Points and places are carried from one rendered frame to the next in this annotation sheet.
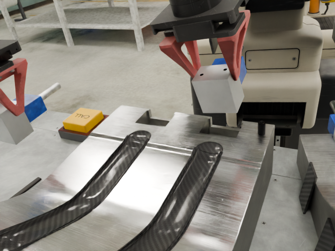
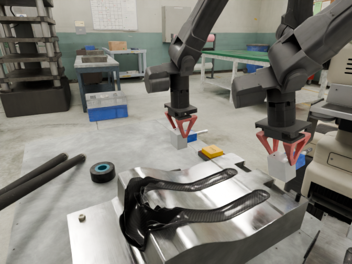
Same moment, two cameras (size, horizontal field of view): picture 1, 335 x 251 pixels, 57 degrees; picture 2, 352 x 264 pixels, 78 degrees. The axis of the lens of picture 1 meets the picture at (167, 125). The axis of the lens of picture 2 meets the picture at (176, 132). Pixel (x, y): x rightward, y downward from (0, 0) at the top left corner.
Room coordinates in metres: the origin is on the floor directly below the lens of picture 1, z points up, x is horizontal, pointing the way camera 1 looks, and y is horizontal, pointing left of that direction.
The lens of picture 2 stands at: (-0.15, -0.08, 1.24)
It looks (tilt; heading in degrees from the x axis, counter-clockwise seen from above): 24 degrees down; 30
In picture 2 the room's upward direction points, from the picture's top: straight up
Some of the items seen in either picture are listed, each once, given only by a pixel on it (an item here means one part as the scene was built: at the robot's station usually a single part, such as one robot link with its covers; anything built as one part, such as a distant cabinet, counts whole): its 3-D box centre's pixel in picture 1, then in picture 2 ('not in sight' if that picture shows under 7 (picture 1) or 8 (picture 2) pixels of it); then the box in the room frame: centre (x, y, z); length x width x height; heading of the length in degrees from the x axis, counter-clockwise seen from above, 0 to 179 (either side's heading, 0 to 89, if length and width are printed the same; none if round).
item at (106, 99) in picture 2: not in sight; (106, 99); (2.29, 2.63, 0.28); 0.61 x 0.41 x 0.15; 141
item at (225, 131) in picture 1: (222, 137); (276, 192); (0.37, -0.08, 0.87); 0.05 x 0.05 x 0.04; 59
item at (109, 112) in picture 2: not in sight; (107, 109); (2.29, 2.63, 0.11); 0.61 x 0.41 x 0.22; 141
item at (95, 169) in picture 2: not in sight; (102, 172); (0.27, 0.44, 0.82); 0.08 x 0.08 x 0.04
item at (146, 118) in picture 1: (158, 127); (244, 171); (0.42, 0.02, 0.87); 0.05 x 0.05 x 0.04; 59
